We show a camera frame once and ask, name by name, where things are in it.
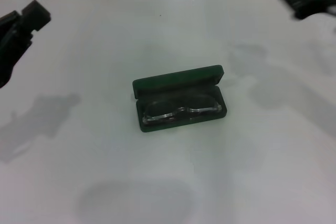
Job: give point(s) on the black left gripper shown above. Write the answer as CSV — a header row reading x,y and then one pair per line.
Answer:
x,y
13,45

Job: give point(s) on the green glasses case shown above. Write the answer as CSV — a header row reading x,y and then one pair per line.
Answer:
x,y
178,79

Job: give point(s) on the clear transparent glasses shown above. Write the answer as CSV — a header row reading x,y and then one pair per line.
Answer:
x,y
162,116

